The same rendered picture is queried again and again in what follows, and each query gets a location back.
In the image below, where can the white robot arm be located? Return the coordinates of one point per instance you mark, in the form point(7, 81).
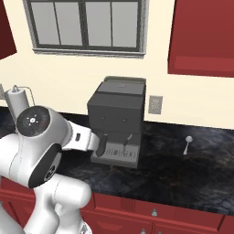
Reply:
point(21, 158)

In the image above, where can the red drawer front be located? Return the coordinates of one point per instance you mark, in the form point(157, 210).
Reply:
point(182, 214)

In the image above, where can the dark grey coffee machine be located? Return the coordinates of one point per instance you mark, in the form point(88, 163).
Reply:
point(117, 109)

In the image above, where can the grey sink tap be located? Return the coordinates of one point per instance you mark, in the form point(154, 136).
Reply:
point(17, 102)

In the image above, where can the dark red wall cabinet door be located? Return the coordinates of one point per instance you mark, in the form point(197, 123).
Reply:
point(6, 33)

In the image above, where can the grey cabinet door knob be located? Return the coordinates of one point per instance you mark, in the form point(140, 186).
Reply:
point(143, 231)
point(159, 232)

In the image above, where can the grey wall outlet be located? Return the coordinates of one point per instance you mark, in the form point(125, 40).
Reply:
point(155, 104)

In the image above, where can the red sink base cabinet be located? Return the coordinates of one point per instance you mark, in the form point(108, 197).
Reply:
point(13, 198)

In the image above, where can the red base cabinet door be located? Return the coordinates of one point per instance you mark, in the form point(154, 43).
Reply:
point(115, 224)
point(186, 230)

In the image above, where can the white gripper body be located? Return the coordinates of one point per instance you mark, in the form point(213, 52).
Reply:
point(93, 140)

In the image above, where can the grey framed window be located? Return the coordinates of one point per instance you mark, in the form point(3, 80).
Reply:
point(85, 24)

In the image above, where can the grey drawer knob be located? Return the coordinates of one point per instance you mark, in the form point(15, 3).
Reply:
point(154, 212)

